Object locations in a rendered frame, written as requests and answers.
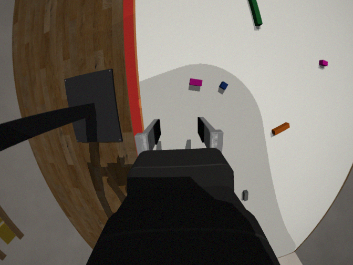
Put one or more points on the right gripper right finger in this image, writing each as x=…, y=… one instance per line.
x=211, y=137

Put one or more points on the orange rectangular bar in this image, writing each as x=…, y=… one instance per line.
x=280, y=128

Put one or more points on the small blue block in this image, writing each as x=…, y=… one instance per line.
x=223, y=85

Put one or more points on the small magenta block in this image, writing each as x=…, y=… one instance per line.
x=195, y=82
x=323, y=63

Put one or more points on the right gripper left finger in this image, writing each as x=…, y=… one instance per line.
x=149, y=137

